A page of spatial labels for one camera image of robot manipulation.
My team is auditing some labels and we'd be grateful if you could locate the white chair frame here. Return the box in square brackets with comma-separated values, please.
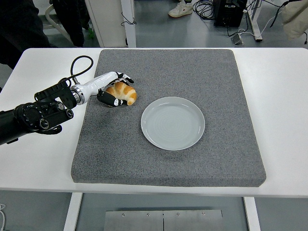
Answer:
[44, 3, 73, 43]

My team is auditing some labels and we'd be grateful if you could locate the grey felt mat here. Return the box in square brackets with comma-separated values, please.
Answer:
[71, 49, 267, 188]

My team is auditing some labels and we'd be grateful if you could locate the white cabinet panel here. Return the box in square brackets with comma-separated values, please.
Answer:
[85, 0, 137, 48]

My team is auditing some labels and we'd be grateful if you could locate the golden brown croissant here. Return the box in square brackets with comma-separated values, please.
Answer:
[105, 81, 137, 106]

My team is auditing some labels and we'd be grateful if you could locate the person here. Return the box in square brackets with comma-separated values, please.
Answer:
[0, 0, 85, 70]

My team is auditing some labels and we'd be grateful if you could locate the white desk leg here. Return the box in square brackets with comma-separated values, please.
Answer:
[246, 0, 263, 42]

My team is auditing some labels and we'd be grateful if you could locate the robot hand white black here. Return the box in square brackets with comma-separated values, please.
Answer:
[81, 71, 134, 108]

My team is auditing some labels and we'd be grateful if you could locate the light grey round plate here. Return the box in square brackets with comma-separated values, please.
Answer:
[141, 96, 206, 151]

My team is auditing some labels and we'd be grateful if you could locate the white table leg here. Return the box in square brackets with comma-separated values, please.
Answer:
[243, 196, 262, 231]
[63, 192, 84, 231]

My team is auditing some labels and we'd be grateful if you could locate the black computer box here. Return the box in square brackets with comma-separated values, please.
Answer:
[213, 0, 248, 27]

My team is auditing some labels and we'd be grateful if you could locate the black cable bundle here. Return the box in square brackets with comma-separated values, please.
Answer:
[193, 0, 217, 20]

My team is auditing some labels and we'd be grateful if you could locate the grey power adapter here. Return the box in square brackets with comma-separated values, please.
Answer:
[231, 34, 245, 46]

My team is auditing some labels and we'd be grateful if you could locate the grey metal plate with screws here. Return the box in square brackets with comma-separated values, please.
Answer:
[103, 209, 224, 231]

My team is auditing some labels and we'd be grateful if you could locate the person's foot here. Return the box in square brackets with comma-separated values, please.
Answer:
[167, 1, 193, 18]

